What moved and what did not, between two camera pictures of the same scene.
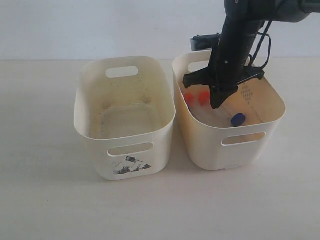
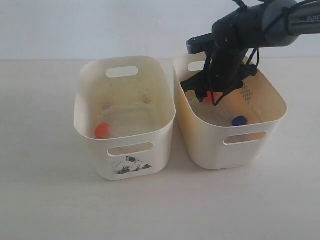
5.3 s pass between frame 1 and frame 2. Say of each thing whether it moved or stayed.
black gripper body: stayed
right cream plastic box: stayed
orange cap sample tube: moved
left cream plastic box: stayed
